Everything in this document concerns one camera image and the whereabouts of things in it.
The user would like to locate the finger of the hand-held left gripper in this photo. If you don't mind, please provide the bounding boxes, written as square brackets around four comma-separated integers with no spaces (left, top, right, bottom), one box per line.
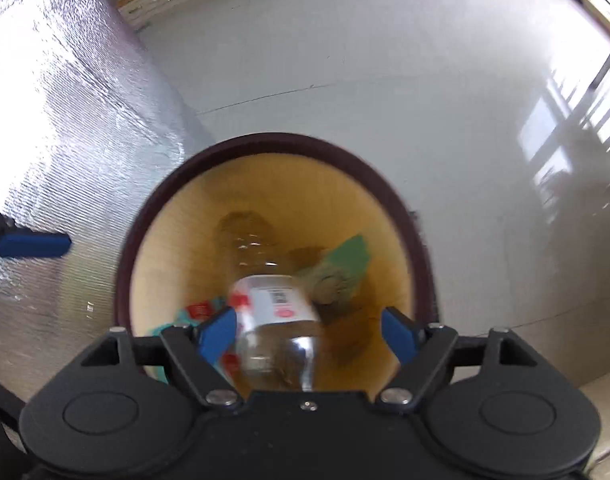
[0,191,72,271]

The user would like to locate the clear bottle with white label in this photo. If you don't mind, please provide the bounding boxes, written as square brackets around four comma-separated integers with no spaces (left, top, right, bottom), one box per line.
[227,274,326,393]

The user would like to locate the teal and red wrapper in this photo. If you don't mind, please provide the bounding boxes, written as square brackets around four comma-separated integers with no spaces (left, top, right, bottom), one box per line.
[152,300,236,383]

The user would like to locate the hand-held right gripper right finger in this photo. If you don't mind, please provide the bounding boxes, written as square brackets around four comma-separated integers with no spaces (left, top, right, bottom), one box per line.
[376,307,550,406]

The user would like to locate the green packet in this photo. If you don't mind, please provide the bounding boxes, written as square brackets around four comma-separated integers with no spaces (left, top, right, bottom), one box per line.
[322,234,372,286]

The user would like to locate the silver foil sheet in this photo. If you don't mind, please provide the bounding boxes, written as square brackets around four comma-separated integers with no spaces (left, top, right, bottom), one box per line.
[0,0,213,411]

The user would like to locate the crushed gold drink can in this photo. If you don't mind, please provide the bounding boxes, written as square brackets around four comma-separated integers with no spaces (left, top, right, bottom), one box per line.
[285,247,366,321]

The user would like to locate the brown rimmed yellow waste bin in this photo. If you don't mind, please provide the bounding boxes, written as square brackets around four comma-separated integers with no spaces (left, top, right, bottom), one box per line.
[112,132,441,396]

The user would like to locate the grey metal furniture leg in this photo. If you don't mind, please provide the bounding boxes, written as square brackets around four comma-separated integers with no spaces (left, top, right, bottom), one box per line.
[589,34,610,91]

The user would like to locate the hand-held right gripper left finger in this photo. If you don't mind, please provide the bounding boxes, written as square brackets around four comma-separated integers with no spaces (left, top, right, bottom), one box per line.
[65,307,238,406]

